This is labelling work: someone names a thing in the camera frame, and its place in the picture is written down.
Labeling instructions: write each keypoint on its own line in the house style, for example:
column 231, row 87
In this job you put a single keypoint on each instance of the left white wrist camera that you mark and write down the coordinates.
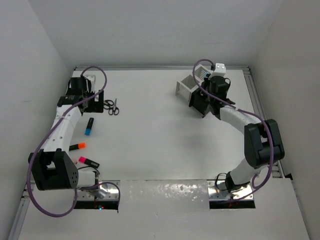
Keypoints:
column 92, row 79

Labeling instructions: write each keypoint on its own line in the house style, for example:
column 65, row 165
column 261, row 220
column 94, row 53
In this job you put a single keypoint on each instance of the dark blue highlighter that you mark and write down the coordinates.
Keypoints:
column 89, row 126

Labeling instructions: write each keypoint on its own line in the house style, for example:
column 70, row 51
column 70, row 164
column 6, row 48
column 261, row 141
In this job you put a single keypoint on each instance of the black handled scissors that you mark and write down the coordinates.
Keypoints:
column 108, row 104
column 113, row 110

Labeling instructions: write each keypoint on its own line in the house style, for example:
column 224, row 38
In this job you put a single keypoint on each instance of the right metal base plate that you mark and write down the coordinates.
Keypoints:
column 218, row 193

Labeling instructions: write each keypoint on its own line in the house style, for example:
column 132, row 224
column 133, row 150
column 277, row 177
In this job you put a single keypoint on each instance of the orange highlighter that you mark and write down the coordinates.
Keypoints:
column 78, row 146

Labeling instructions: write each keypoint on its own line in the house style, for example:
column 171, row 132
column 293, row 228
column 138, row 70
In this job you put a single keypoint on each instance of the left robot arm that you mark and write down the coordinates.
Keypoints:
column 53, row 169

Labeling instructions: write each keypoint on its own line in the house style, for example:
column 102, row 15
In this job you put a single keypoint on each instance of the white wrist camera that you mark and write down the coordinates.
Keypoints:
column 218, row 69
column 92, row 79

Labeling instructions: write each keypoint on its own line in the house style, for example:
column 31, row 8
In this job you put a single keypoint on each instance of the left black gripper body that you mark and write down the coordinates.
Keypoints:
column 94, row 106

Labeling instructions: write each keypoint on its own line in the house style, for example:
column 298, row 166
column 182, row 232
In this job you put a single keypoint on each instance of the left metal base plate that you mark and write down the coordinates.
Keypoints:
column 103, row 192

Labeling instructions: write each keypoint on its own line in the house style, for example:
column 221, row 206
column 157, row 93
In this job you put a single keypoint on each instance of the black slotted container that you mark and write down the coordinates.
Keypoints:
column 200, row 102

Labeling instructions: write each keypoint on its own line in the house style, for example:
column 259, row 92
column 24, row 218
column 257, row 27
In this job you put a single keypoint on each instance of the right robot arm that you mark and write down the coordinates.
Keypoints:
column 263, row 144

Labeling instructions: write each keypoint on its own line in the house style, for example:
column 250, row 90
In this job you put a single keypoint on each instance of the white slotted container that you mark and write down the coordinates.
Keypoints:
column 185, row 87

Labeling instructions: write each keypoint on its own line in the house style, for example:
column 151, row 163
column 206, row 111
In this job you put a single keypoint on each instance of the metal base plate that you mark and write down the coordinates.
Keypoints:
column 218, row 193
column 103, row 192

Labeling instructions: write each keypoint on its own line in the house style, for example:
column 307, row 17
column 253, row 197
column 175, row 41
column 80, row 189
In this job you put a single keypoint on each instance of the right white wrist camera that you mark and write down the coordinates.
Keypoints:
column 218, row 69

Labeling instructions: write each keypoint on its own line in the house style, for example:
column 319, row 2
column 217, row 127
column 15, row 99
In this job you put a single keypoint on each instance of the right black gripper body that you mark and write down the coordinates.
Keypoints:
column 207, row 82

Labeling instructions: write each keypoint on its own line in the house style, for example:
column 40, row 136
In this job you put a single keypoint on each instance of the pink highlighter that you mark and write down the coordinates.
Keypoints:
column 88, row 162

